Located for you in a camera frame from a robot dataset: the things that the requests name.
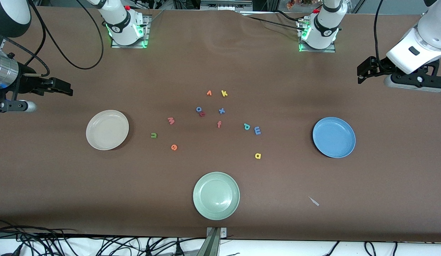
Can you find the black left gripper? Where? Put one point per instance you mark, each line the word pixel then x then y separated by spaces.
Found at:
pixel 382 66

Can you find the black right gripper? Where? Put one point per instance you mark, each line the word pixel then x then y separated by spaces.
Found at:
pixel 29 83

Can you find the pink foam letter m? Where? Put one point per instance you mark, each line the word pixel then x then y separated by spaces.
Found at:
pixel 171 121

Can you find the blue foam letter E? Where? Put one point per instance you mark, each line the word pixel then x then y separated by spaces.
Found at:
pixel 257 132

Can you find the teal foam letter p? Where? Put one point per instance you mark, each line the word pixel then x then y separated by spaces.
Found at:
pixel 247 125

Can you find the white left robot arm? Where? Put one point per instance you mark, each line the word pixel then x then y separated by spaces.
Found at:
pixel 327 25

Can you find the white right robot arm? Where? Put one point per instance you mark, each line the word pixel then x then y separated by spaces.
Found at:
pixel 122 21

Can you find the beige brown plate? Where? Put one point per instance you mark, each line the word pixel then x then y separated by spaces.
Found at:
pixel 107 130

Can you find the blue plate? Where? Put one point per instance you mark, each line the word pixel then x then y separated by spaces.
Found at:
pixel 334 137

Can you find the orange flower decoration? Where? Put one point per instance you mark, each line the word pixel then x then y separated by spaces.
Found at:
pixel 290 4

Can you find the small white paper scrap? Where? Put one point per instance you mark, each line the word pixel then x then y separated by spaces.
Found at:
pixel 314 201

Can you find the brown table cover sheet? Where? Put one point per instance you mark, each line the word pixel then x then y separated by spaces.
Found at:
pixel 277 185

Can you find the pale green plate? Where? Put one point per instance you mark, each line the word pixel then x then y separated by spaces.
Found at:
pixel 216 196

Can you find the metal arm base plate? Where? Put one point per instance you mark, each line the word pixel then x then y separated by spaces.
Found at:
pixel 146 32
pixel 318 50

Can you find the aluminium frame rail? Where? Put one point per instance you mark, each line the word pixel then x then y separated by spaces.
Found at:
pixel 224 4

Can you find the metal table edge bracket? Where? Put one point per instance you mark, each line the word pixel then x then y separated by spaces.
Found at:
pixel 214 245

